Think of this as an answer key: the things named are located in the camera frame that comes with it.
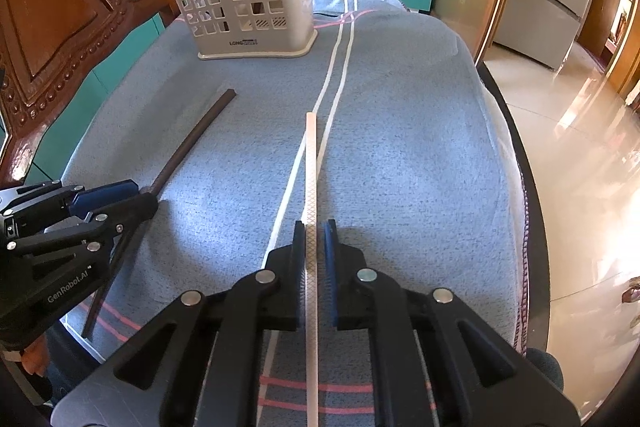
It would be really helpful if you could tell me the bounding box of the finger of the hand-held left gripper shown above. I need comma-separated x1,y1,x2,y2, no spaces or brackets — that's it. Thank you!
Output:
0,179,140,229
7,193,159,259

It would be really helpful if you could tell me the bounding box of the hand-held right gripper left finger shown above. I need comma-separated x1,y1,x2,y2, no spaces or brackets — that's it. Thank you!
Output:
50,221,307,427

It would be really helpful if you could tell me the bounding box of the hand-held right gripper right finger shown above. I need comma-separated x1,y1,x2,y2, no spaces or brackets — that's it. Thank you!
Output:
322,219,581,427

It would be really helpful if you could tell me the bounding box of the white chopstick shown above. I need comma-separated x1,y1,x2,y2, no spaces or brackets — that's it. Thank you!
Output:
302,111,321,427

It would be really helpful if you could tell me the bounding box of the dark brown chopstick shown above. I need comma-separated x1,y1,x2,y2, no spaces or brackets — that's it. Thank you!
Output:
80,89,239,340

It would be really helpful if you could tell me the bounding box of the person's left hand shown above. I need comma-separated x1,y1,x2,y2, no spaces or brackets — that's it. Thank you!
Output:
22,336,51,375

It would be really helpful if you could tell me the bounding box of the blue striped towel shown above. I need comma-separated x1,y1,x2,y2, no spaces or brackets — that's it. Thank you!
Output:
60,0,531,427

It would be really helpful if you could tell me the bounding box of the carved wooden chair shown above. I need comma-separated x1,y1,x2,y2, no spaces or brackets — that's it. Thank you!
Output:
0,0,181,188

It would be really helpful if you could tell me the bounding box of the dark blue cloth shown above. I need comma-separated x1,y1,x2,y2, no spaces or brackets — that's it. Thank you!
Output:
527,347,566,394

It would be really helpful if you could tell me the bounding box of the wooden door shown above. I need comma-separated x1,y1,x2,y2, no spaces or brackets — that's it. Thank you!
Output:
577,0,640,98

